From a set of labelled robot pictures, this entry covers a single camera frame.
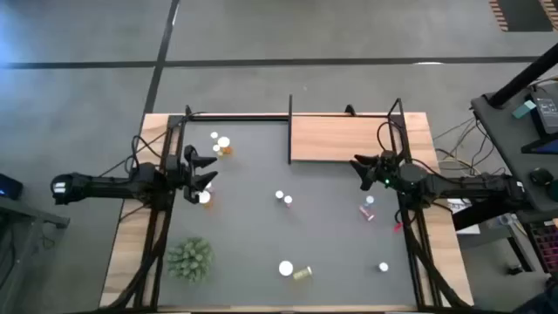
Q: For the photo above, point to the black device with blue light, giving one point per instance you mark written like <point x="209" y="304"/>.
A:
<point x="11" y="187"/>

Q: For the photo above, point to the black labelled box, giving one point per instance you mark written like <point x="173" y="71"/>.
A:
<point x="547" y="111"/>

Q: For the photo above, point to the slim dark red pill bottle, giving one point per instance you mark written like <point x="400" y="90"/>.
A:
<point x="279" y="194"/>

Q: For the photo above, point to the small teal box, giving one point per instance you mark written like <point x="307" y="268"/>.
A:
<point x="524" y="109"/>

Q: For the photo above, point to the slim white-capped pill bottle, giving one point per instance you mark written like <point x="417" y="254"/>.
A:
<point x="383" y="266"/>

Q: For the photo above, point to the white paper sheet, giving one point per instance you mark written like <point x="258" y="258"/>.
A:
<point x="457" y="204"/>

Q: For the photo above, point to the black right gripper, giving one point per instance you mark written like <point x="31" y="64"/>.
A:
<point x="383" y="170"/>

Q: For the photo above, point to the black desk crossbeam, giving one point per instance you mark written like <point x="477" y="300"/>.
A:
<point x="488" y="213"/>

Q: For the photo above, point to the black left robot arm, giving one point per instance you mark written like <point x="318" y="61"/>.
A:
<point x="100" y="186"/>

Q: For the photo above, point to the black computer mouse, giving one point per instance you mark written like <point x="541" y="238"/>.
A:
<point x="541" y="176"/>

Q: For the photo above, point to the backlit keyboard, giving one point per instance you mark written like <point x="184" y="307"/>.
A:
<point x="547" y="246"/>

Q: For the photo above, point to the black shelf end frame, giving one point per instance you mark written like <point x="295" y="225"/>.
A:
<point x="290" y="131"/>

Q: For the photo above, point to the orange striped floor mat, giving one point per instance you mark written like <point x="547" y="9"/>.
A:
<point x="523" y="15"/>

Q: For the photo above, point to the black tablet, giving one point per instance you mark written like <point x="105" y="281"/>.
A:
<point x="545" y="147"/>

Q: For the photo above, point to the green artificial potted plant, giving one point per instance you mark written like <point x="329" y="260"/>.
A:
<point x="190" y="259"/>

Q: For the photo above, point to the short orange pill bottle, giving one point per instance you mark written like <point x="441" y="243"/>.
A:
<point x="205" y="198"/>
<point x="223" y="141"/>

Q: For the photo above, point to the slim pale green pill bottle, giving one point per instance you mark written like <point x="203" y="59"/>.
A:
<point x="216" y="148"/>

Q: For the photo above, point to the clear plastic water bottle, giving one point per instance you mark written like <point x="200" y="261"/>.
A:
<point x="505" y="220"/>

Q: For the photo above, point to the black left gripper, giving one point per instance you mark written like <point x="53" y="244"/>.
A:
<point x="185" y="174"/>

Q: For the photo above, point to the grey desk with black legs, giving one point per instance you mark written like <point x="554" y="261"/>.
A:
<point x="26" y="213"/>

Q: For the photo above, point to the dark grey side desk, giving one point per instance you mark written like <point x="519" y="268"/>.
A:
<point x="510" y="144"/>

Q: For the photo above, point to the wooden shelf board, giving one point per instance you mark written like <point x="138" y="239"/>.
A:
<point x="340" y="139"/>

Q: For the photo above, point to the slim pink pill bottle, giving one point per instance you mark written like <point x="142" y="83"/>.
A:
<point x="288" y="200"/>
<point x="366" y="213"/>
<point x="209" y="188"/>

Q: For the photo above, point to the wide pale green pill bottle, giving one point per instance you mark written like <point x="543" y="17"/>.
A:
<point x="302" y="273"/>

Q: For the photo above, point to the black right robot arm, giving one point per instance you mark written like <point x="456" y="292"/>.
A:
<point x="462" y="185"/>

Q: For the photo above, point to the slim blue pill bottle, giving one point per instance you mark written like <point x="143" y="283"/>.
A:
<point x="369" y="200"/>

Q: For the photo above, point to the black slanted pole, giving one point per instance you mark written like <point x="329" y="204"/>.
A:
<point x="523" y="78"/>

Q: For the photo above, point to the tall orange pill bottle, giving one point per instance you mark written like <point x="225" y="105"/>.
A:
<point x="286" y="268"/>

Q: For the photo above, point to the black metal rig frame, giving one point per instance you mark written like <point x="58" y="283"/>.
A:
<point x="240" y="118"/>

